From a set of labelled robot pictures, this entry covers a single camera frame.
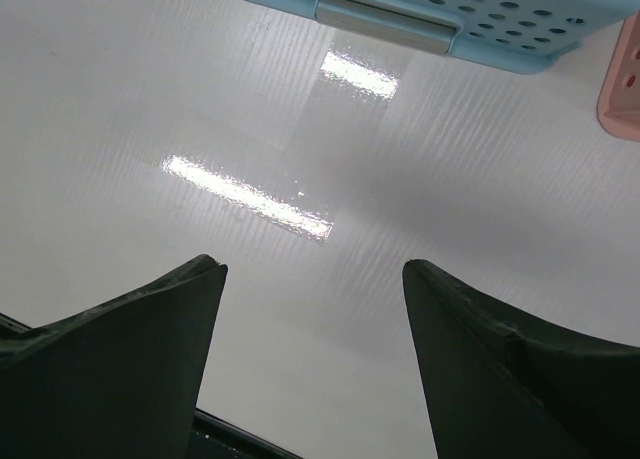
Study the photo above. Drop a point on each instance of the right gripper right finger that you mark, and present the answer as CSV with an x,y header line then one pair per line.
x,y
502,383

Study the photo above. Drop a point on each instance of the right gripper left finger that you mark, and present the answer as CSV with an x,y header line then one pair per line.
x,y
119,380

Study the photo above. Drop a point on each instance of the pink plastic basket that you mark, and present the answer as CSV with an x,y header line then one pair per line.
x,y
618,105

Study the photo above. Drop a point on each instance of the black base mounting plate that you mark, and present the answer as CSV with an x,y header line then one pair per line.
x,y
212,437

